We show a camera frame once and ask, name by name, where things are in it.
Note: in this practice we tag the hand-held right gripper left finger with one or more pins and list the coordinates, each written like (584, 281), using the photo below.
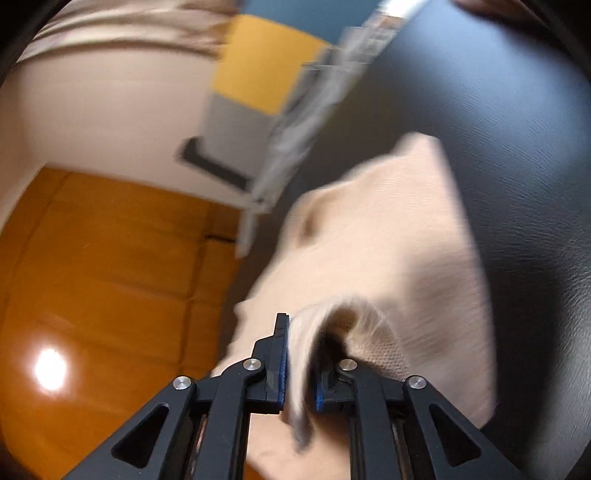
(277, 369)

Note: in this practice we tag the beige knit sweater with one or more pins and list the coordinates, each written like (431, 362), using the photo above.
(378, 240)

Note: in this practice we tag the grey yellow blue folding chair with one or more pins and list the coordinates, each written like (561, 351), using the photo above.
(258, 60)

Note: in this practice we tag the grey cloth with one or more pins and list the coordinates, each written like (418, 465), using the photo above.
(295, 138)

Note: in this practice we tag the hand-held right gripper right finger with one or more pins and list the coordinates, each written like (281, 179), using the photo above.
(330, 392)

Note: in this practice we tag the beige starfish print curtain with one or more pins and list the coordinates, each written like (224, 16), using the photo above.
(115, 27)

